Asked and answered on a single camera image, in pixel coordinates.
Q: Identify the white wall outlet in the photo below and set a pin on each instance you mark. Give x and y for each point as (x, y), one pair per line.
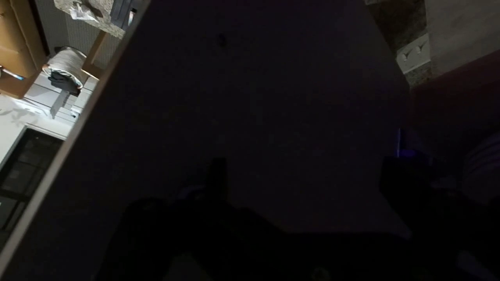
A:
(415, 52)

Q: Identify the wooden base cabinet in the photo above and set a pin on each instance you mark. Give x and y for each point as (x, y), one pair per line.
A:
(16, 41)

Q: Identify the black glass stovetop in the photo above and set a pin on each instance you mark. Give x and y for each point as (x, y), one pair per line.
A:
(21, 172)

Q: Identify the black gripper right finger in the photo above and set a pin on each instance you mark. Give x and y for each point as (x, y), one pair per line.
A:
(404, 180)

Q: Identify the light wooden cabinet door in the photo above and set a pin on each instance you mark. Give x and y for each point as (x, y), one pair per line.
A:
(235, 104)

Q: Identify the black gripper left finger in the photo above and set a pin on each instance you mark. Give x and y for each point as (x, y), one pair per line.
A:
(218, 180)

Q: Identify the white paper towel roll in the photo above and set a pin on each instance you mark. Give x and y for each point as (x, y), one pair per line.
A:
(65, 65)

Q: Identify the crumpled white plastic bag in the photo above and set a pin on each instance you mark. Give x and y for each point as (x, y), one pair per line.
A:
(94, 13)

